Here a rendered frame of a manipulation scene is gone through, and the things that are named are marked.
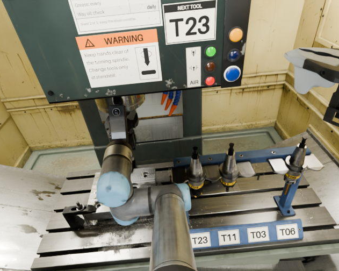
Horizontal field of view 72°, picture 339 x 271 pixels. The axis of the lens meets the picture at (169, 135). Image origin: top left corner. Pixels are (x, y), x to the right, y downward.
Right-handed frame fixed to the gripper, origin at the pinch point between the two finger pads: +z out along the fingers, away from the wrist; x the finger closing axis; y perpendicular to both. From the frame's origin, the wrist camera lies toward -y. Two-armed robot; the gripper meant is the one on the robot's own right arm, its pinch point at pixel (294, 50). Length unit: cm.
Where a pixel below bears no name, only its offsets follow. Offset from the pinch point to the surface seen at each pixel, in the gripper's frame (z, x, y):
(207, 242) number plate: 13, -5, 72
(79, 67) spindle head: 29.0, -27.2, 3.1
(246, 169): 12.6, 10.7, 43.6
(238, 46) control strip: 12.5, 1.0, 2.0
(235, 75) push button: 12.0, 0.3, 7.9
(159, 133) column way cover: 80, 15, 70
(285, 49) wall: 69, 109, 40
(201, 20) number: 16.2, -5.5, -3.5
